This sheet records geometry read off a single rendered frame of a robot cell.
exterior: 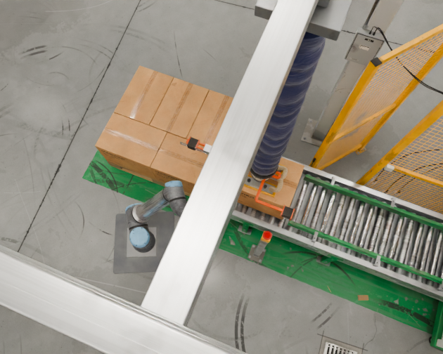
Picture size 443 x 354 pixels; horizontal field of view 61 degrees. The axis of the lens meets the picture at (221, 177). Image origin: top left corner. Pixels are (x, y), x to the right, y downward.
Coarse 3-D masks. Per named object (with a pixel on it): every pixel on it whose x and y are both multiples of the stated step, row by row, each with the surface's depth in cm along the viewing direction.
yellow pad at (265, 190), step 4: (248, 176) 308; (248, 180) 304; (252, 180) 307; (244, 184) 306; (248, 184) 306; (264, 184) 305; (268, 184) 305; (272, 184) 306; (252, 188) 305; (256, 188) 305; (264, 188) 304; (268, 188) 304; (264, 192) 304; (268, 192) 303; (272, 192) 303; (272, 196) 303
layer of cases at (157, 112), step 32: (128, 96) 383; (160, 96) 383; (192, 96) 382; (224, 96) 382; (128, 128) 371; (160, 128) 371; (192, 128) 371; (128, 160) 367; (160, 160) 360; (192, 160) 359
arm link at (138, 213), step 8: (168, 184) 251; (176, 184) 251; (160, 192) 260; (168, 192) 251; (176, 192) 249; (152, 200) 268; (160, 200) 260; (168, 200) 256; (128, 208) 294; (136, 208) 289; (144, 208) 277; (152, 208) 271; (160, 208) 269; (128, 216) 293; (136, 216) 287; (144, 216) 284; (128, 224) 294; (136, 224) 290
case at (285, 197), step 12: (288, 168) 312; (300, 168) 312; (288, 180) 309; (240, 192) 314; (252, 192) 306; (276, 192) 305; (288, 192) 305; (252, 204) 332; (276, 204) 304; (288, 204) 302; (276, 216) 336
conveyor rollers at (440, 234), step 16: (304, 192) 347; (336, 192) 347; (320, 208) 342; (352, 208) 342; (368, 208) 344; (272, 224) 338; (304, 224) 338; (336, 224) 337; (368, 224) 336; (400, 224) 336; (320, 240) 332; (352, 240) 332; (384, 240) 332; (416, 240) 332; (368, 256) 327; (400, 256) 328; (416, 256) 327; (432, 256) 329; (400, 272) 322; (432, 272) 322
